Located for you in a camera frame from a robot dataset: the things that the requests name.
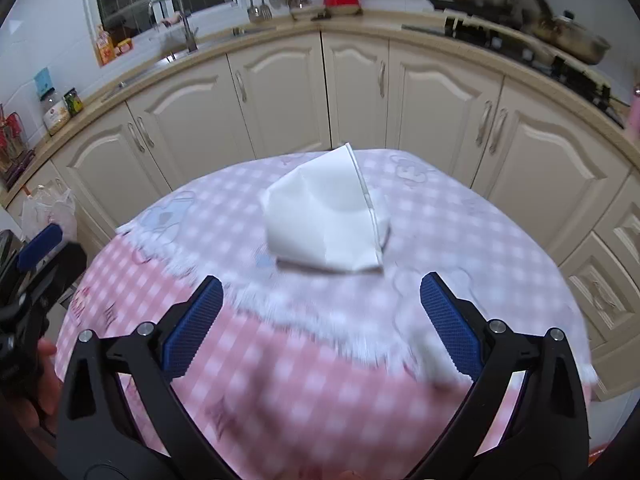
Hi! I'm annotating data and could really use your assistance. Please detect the black induction cooker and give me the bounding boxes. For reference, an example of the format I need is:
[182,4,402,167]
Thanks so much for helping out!
[427,0,521,18]

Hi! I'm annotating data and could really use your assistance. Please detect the red utensil holder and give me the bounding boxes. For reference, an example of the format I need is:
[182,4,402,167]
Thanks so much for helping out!
[0,105,36,186]

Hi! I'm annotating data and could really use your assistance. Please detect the steel faucet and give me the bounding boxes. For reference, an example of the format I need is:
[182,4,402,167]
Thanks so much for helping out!
[149,0,198,56]

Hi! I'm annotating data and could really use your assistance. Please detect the pink cup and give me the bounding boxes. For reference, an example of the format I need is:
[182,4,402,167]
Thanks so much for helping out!
[627,87,640,141]

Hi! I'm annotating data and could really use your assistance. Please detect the orange bottle on windowsill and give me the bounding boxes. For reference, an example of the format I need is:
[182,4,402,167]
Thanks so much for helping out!
[95,25,117,67]

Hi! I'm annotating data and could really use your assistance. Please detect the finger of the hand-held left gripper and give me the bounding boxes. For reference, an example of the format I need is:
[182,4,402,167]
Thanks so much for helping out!
[15,223,88,311]

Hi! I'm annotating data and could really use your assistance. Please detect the black gas stove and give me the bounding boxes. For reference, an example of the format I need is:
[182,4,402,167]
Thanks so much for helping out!
[402,15,626,128]

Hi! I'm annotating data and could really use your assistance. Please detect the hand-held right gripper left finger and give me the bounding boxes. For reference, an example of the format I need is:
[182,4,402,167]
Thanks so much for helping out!
[56,275,236,480]

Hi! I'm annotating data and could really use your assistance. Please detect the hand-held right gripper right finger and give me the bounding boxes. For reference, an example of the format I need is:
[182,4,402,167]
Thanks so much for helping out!
[410,271,591,480]

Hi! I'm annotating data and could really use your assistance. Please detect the black pan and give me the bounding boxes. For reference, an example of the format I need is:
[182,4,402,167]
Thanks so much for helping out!
[515,0,556,26]

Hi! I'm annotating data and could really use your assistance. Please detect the white paper napkin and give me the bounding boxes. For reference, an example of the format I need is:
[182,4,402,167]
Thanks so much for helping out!
[260,142,393,275]

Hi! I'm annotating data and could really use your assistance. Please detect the person's left hand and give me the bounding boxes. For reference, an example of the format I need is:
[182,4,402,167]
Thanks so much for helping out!
[22,337,65,441]

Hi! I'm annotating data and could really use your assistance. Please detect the steel wok with lid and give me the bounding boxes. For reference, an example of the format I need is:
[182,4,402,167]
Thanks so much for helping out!
[530,10,612,66]

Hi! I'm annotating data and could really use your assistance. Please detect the white plastic bag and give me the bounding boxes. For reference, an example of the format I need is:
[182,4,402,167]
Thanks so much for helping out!
[20,185,78,246]

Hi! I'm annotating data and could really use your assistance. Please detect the small dark green bottle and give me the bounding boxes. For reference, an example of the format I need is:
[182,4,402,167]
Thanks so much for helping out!
[62,87,84,117]

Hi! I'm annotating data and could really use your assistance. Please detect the clear grain jar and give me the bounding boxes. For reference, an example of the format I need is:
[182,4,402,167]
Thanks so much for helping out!
[42,87,71,136]

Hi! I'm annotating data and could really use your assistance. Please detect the pink checkered tablecloth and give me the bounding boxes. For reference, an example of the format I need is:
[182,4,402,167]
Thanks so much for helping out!
[54,150,598,480]

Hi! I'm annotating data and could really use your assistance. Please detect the white lace cloth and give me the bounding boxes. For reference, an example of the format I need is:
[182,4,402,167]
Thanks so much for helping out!
[116,149,598,386]

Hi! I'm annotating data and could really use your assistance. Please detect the cream base cabinets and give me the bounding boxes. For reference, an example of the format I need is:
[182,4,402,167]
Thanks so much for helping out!
[0,25,640,401]

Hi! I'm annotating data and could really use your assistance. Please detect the steel sink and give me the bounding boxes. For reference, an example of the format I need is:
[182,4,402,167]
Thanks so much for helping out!
[102,27,261,98]

